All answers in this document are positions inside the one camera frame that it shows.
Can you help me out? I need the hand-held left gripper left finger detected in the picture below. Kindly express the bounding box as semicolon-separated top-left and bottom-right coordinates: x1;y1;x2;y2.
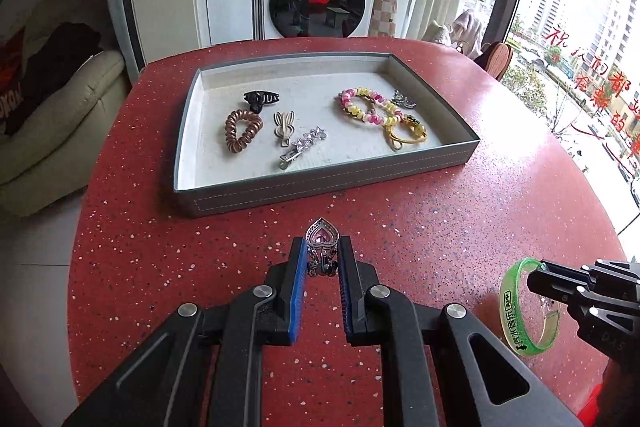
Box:
62;238;308;427

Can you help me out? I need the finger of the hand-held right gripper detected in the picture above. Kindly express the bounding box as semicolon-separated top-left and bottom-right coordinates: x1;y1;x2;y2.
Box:
539;259;640;290
526;270;626;339

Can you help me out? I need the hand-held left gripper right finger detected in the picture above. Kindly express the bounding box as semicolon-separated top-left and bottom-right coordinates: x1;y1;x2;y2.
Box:
337;236;583;427

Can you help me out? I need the green translucent wristband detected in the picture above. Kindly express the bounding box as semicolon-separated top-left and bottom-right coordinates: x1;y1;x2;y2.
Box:
499;258;563;355

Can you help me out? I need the grey jewelry tray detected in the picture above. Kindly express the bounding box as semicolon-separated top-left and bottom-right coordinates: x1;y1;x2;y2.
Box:
173;52;482;219

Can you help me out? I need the silver star hair clip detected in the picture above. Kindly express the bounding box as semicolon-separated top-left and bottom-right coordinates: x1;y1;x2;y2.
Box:
278;126;328;170

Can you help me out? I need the yellow cord bead bracelet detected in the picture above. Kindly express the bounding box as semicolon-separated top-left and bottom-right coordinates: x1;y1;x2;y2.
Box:
382;116;429;151

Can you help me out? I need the beige bunny hair clip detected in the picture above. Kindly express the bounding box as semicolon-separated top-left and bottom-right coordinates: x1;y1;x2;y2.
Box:
273;111;297;146

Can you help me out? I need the brown spiral hair tie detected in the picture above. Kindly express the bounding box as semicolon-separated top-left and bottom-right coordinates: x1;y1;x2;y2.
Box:
224;107;264;155

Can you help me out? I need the pink yellow bead bracelet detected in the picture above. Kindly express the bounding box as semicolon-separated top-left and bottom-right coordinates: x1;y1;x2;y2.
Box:
338;86;403;128

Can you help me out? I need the silver butterfly hair clip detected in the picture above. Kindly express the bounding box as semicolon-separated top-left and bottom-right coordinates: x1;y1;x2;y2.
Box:
391;89;418;110

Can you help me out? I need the person's right forearm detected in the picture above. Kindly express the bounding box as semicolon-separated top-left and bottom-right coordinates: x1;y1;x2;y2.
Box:
582;357;640;427

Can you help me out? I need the red window decal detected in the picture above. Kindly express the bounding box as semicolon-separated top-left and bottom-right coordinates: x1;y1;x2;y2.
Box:
544;27;640;160

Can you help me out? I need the black hair claw clip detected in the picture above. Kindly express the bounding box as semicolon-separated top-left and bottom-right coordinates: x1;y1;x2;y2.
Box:
243;90;281;114

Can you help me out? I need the brown chair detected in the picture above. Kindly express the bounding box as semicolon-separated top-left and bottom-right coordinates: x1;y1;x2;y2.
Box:
474;41;514;81

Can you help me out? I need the white towel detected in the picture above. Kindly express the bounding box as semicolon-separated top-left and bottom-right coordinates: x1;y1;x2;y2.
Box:
452;9;487;58

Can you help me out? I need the cream cushion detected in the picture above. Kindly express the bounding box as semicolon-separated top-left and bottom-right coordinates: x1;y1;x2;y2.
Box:
424;20;459;46

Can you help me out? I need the cream sofa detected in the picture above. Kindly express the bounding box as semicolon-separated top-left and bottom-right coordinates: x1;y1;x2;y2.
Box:
0;51;134;217

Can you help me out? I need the dark clothing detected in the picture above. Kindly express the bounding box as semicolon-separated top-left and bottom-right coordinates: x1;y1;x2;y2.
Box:
5;22;104;135

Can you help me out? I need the red printed cloth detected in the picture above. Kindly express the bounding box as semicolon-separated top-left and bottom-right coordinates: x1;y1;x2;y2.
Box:
0;29;27;135

